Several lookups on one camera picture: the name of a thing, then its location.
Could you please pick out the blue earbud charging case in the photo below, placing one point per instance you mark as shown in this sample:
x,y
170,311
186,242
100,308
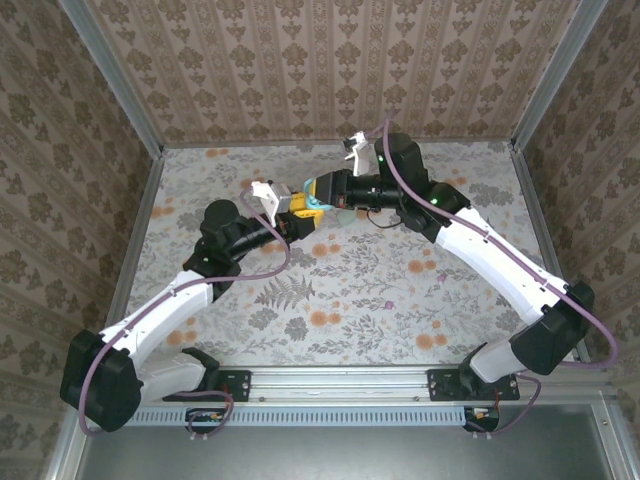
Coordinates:
x,y
316,201

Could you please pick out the mint green earbud charging case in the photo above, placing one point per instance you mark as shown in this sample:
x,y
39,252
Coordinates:
x,y
346,220

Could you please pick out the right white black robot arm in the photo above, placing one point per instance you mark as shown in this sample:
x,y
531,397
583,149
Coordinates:
x,y
500,265

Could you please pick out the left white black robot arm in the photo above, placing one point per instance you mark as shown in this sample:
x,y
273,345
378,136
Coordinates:
x,y
160,310

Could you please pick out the floral patterned table cover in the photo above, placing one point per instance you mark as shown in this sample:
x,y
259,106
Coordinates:
x,y
350,325

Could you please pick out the left black connector box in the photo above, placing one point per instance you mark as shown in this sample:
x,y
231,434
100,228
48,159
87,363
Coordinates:
x,y
205,422

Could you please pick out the black connector box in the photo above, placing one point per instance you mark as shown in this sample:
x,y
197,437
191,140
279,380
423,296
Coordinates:
x,y
205,422
487,422

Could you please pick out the grey metal panel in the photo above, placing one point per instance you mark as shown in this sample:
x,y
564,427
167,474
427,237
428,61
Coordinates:
x,y
325,455

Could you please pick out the right black connector box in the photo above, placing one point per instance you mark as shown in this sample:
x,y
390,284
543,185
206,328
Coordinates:
x,y
487,422

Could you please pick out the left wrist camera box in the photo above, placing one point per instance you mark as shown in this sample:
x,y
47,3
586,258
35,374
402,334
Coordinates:
x,y
270,192

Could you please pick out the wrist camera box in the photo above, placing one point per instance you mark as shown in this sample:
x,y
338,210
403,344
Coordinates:
x,y
270,192
361,155

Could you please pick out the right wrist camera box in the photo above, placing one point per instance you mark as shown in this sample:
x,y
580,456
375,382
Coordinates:
x,y
361,155

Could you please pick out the aluminium rear edge rail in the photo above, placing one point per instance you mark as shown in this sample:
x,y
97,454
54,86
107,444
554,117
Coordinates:
x,y
250,143

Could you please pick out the left aluminium table edge rail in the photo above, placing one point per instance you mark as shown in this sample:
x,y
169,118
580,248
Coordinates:
x,y
135,245

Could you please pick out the aluminium table edge rail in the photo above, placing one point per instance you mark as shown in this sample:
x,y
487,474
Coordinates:
x,y
135,245
539,225

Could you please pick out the right aluminium table edge rail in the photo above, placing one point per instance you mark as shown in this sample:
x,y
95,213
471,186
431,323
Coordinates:
x,y
539,225

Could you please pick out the left aluminium frame post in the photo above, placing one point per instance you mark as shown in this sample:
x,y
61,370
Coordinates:
x,y
115,85

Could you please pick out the aluminium frame post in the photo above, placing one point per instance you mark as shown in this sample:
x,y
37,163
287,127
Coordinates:
x,y
115,85
555,75

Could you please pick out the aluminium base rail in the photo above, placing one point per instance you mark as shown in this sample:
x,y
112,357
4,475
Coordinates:
x,y
340,385

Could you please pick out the right aluminium frame post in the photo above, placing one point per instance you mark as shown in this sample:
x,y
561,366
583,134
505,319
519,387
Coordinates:
x,y
555,75

